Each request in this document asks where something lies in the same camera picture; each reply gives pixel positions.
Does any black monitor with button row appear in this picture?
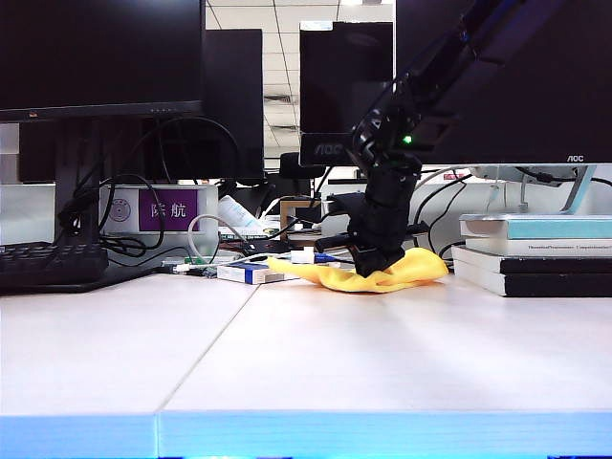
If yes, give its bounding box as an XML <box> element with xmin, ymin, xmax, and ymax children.
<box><xmin>0</xmin><ymin>0</ymin><xmax>208</xmax><ymax>123</ymax></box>

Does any black office chair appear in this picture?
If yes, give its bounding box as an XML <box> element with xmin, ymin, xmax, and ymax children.
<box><xmin>278</xmin><ymin>152</ymin><xmax>327</xmax><ymax>195</ymax></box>

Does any large frameless AOC monitor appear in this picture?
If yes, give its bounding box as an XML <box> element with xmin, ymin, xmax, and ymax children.
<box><xmin>395</xmin><ymin>0</ymin><xmax>612</xmax><ymax>166</ymax></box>

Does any black keyboard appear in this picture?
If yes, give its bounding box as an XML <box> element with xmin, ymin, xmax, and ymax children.
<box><xmin>0</xmin><ymin>241</ymin><xmax>111</xmax><ymax>289</ymax></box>

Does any white looped cable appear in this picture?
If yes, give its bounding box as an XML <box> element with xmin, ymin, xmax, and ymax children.
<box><xmin>186</xmin><ymin>214</ymin><xmax>251</xmax><ymax>267</ymax></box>

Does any grey desk partition panel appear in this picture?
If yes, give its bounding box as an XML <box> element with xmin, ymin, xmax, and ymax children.
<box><xmin>322</xmin><ymin>184</ymin><xmax>463</xmax><ymax>262</ymax></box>

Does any black cable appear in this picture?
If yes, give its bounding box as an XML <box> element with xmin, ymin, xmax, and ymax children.
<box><xmin>412</xmin><ymin>174</ymin><xmax>474</xmax><ymax>264</ymax></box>
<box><xmin>128</xmin><ymin>116</ymin><xmax>242</xmax><ymax>186</ymax></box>
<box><xmin>426</xmin><ymin>181</ymin><xmax>470</xmax><ymax>252</ymax></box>
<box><xmin>98</xmin><ymin>173</ymin><xmax>166</xmax><ymax>255</ymax></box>

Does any white and blue booklet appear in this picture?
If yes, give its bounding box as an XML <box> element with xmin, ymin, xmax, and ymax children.
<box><xmin>218</xmin><ymin>194</ymin><xmax>262</xmax><ymax>231</ymax></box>

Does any white neuroscience book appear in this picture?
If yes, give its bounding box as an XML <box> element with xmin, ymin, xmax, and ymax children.
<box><xmin>465</xmin><ymin>237</ymin><xmax>612</xmax><ymax>259</ymax></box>

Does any dark monitor back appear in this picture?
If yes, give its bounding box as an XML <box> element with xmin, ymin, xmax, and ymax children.
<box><xmin>203</xmin><ymin>28</ymin><xmax>266</xmax><ymax>183</ymax></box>

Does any blue and white box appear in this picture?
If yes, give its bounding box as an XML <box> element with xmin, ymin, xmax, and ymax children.
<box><xmin>216</xmin><ymin>261</ymin><xmax>300</xmax><ymax>287</ymax></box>

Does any green circuit board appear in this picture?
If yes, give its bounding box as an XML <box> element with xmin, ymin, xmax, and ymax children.
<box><xmin>161</xmin><ymin>256</ymin><xmax>219</xmax><ymax>279</ymax></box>

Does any black monitor stand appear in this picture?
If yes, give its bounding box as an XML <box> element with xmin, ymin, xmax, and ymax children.
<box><xmin>0</xmin><ymin>117</ymin><xmax>162</xmax><ymax>295</ymax></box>

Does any purple name sign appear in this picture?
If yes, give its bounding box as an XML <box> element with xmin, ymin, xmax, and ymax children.
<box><xmin>99</xmin><ymin>185</ymin><xmax>220</xmax><ymax>236</ymax></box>

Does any small black AOC monitor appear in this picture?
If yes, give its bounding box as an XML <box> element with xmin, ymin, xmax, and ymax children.
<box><xmin>299</xmin><ymin>21</ymin><xmax>396</xmax><ymax>168</ymax></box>

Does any yellow microfibre rag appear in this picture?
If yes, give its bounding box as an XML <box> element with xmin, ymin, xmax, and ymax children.
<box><xmin>266</xmin><ymin>247</ymin><xmax>450</xmax><ymax>295</ymax></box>

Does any silver monitor stand base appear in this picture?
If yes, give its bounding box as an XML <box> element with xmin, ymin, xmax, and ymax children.
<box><xmin>461</xmin><ymin>164</ymin><xmax>612</xmax><ymax>224</ymax></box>

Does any wooden frame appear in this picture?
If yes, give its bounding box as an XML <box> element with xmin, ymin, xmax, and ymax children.
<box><xmin>278</xmin><ymin>199</ymin><xmax>323</xmax><ymax>242</ymax></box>

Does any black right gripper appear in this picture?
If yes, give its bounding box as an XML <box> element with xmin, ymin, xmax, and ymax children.
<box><xmin>314</xmin><ymin>162</ymin><xmax>423</xmax><ymax>280</ymax></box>

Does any black flat device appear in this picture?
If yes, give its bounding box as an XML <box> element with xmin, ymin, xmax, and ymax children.
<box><xmin>237</xmin><ymin>237</ymin><xmax>294</xmax><ymax>255</ymax></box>

